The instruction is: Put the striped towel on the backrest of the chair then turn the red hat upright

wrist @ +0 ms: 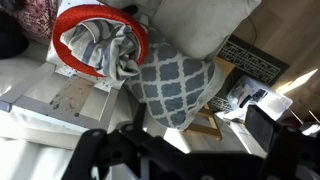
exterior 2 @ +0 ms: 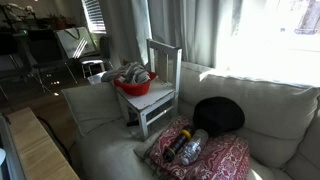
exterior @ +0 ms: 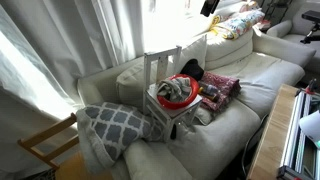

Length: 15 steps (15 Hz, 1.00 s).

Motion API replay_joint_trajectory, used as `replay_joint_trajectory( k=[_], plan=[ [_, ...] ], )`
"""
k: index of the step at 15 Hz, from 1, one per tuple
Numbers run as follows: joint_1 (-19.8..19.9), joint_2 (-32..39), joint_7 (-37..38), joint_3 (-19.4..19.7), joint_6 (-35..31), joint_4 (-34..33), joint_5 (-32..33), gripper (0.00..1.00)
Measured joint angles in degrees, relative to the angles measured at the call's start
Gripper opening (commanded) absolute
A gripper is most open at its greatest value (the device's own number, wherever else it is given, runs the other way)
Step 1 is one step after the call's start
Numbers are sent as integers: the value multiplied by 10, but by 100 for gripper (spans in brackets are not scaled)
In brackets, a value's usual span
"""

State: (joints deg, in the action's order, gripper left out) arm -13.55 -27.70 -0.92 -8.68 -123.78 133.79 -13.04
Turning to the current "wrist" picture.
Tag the light wooden chair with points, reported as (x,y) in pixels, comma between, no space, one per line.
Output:
(206,128)

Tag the grey white lattice pillow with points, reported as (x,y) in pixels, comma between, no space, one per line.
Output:
(173,90)

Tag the red white floral cloth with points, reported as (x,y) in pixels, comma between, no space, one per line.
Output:
(36,16)

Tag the red bowl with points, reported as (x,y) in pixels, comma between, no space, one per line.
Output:
(93,11)

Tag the dark patterned rug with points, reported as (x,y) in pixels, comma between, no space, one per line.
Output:
(250,61)

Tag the plain cream cushion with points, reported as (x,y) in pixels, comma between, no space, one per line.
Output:
(200,23)

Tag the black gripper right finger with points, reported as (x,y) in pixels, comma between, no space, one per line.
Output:
(290,153)

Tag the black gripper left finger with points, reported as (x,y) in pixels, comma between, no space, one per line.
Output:
(100,146)

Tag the blue white striped towel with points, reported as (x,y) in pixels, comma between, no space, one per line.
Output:
(103,50)

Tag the black hat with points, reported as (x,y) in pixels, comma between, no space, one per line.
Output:
(11,36)

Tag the small white wooden chair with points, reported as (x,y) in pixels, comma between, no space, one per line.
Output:
(73,96)

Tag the clear plastic storage box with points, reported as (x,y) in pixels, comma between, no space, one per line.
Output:
(263,96)

